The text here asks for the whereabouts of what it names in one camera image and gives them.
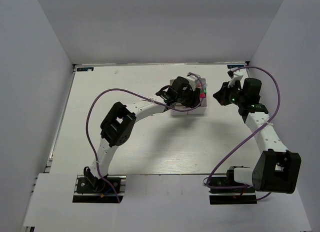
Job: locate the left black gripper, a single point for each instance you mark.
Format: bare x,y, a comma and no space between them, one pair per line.
193,103

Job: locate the right white divided container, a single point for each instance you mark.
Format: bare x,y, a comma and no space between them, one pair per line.
201,110

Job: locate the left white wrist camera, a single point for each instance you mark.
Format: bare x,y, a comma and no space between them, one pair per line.
194,80

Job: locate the left white divided container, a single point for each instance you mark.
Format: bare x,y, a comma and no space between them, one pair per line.
176,113

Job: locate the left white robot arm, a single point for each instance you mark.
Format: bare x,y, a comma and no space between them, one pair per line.
118,124

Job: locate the right blue table label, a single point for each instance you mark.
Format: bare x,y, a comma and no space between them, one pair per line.
231,66

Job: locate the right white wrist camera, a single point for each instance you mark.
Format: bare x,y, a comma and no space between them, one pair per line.
235,75

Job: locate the blue table label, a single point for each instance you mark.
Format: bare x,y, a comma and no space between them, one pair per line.
231,66
84,69

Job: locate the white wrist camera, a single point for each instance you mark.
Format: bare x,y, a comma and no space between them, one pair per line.
235,75
194,80

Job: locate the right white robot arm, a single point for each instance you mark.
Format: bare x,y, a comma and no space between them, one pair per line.
277,169

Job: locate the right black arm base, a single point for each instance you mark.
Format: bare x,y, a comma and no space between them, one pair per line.
242,196

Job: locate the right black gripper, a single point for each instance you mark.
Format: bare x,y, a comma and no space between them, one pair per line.
222,95

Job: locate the white boxed eraser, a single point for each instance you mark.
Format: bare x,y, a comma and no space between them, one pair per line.
181,108

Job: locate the white divided container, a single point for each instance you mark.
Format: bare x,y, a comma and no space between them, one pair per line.
176,113
201,110

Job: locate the left blue table label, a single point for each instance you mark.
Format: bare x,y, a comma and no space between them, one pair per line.
84,69

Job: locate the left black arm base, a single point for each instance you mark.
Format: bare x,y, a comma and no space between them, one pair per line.
84,192

